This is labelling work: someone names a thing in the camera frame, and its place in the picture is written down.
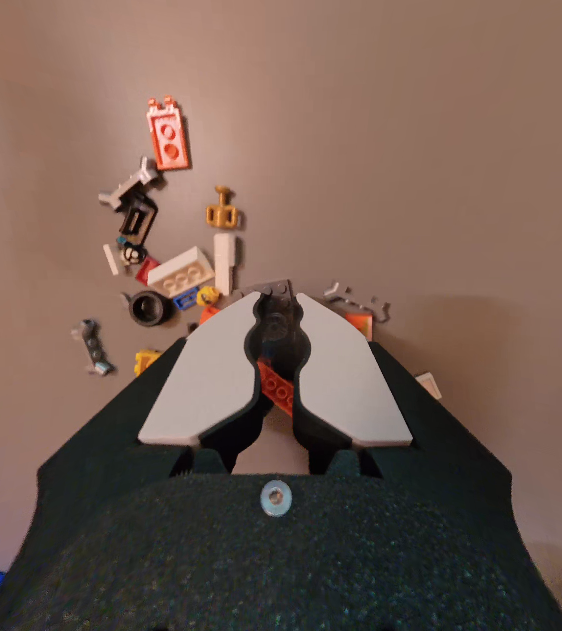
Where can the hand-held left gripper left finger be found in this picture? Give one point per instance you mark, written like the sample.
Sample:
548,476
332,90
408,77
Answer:
202,389

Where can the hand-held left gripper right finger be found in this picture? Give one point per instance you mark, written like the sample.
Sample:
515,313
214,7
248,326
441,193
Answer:
355,389

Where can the pile of lego pieces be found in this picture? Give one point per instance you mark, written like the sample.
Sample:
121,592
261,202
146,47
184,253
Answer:
177,276

